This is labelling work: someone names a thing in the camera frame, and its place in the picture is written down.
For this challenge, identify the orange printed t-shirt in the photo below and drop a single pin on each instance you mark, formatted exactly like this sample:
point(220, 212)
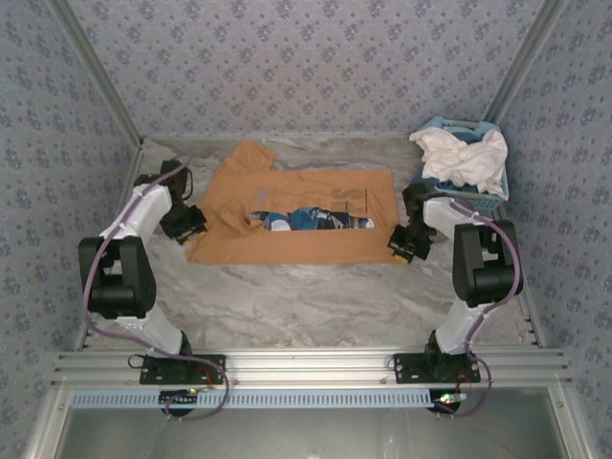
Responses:
point(239, 248)

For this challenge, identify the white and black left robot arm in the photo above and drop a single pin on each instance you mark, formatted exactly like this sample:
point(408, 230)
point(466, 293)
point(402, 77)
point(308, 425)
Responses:
point(143, 215)

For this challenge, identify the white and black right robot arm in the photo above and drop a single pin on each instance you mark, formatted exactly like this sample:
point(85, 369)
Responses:
point(483, 268)

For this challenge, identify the dark teal t-shirt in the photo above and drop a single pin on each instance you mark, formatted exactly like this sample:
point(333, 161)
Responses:
point(454, 185)

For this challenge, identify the light blue plastic basket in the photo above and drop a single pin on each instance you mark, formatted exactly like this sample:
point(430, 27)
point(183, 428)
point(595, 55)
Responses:
point(495, 196)

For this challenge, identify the white t-shirt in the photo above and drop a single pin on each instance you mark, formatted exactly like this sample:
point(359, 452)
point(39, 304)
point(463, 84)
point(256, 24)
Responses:
point(464, 160)

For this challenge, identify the small black controller board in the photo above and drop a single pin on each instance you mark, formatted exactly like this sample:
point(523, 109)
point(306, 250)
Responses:
point(178, 398)
point(448, 400)

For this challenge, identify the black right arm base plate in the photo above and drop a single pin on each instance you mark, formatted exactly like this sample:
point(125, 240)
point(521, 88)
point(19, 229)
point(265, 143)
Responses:
point(411, 368)

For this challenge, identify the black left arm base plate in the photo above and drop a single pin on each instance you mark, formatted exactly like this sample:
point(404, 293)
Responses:
point(158, 370)

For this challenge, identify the aluminium frame cross rail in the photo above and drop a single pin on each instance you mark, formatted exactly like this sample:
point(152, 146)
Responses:
point(311, 365)

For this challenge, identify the aluminium frame post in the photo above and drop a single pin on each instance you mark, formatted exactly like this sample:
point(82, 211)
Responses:
point(102, 76)
point(521, 67)

